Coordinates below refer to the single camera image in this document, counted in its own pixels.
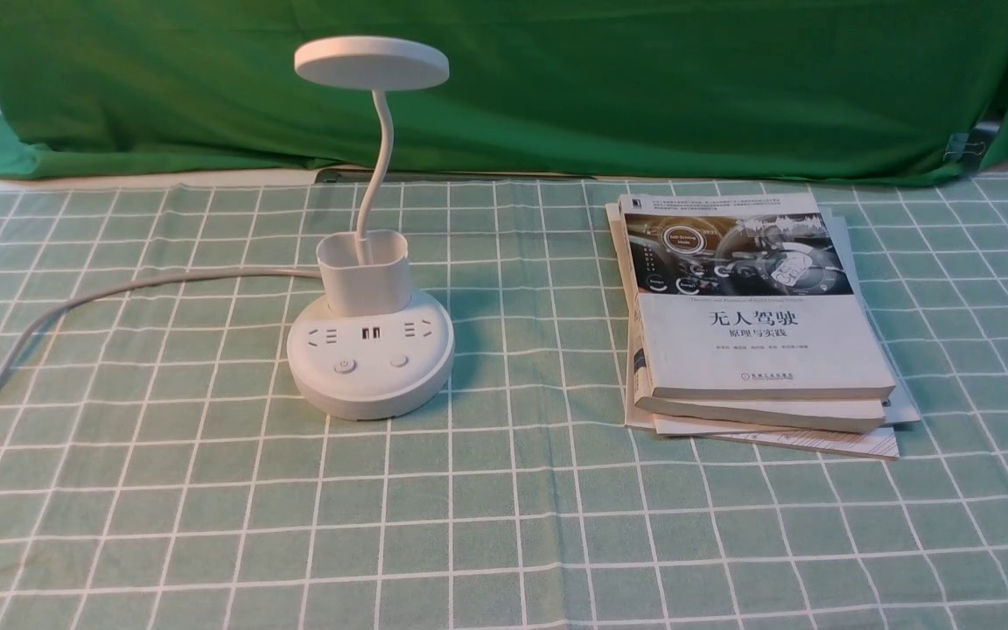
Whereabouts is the green checkered tablecloth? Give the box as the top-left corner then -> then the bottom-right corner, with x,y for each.
0,175 -> 1008,629

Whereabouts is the green backdrop cloth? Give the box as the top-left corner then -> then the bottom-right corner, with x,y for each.
0,1 -> 1008,185

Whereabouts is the bottom thin booklet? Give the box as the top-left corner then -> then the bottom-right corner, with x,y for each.
625,207 -> 922,462

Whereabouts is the top white book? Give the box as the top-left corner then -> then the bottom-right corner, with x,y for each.
619,193 -> 897,403

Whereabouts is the white desk lamp with base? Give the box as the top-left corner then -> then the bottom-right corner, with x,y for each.
285,35 -> 455,420

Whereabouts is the metal binder clip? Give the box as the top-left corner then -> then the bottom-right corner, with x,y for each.
941,121 -> 1000,174

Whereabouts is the white lamp power cord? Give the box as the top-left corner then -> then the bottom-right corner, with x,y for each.
0,268 -> 323,431

